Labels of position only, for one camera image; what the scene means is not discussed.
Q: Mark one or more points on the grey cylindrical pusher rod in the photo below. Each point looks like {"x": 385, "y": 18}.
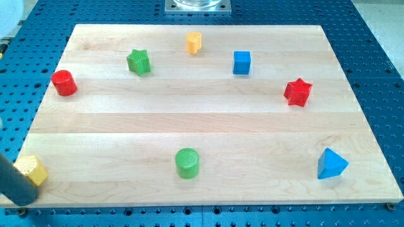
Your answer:
{"x": 15, "y": 186}

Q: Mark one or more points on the yellow heart-shaped block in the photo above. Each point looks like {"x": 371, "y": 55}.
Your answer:
{"x": 193, "y": 42}

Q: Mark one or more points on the red star block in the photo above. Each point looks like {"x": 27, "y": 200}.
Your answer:
{"x": 297, "y": 92}

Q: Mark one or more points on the blue triangle block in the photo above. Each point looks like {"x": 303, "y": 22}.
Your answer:
{"x": 330, "y": 164}

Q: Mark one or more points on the green cylinder block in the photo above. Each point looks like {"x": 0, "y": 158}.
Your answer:
{"x": 187, "y": 163}

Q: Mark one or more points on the red cylinder block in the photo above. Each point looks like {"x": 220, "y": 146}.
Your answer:
{"x": 64, "y": 83}

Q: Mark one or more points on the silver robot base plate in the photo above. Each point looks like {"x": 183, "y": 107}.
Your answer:
{"x": 197, "y": 7}

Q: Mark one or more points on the yellow hexagon block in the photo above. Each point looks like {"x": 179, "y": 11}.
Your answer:
{"x": 32, "y": 168}

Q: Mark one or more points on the light wooden board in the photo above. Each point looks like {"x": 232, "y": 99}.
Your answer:
{"x": 114, "y": 141}

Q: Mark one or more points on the blue cube block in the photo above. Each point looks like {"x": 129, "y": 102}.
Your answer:
{"x": 241, "y": 62}

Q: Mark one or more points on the green star block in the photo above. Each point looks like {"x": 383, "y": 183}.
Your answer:
{"x": 138, "y": 62}

